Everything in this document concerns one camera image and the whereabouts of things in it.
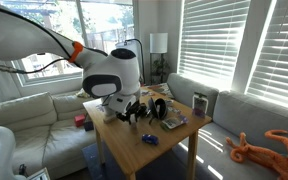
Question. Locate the black frying pan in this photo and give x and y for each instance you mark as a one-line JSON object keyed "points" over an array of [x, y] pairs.
{"points": [[158, 108]]}

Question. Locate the white leather sofa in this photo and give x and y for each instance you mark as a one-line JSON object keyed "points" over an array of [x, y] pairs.
{"points": [[45, 133]]}

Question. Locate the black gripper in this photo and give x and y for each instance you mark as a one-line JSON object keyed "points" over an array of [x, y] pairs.
{"points": [[137, 109]]}

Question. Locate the orange octopus plush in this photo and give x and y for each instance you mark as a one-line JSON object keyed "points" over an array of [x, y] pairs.
{"points": [[261, 155]]}

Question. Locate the blue toy car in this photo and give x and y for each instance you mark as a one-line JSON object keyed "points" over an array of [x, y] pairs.
{"points": [[151, 139]]}

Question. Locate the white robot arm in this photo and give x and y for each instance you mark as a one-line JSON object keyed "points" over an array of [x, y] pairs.
{"points": [[113, 77]]}

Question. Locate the red box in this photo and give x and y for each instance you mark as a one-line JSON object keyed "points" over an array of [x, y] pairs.
{"points": [[79, 120]]}

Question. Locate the wooden table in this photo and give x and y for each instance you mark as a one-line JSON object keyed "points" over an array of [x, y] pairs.
{"points": [[125, 144]]}

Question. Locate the grey sofa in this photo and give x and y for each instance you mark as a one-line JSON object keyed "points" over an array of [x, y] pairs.
{"points": [[247, 138]]}

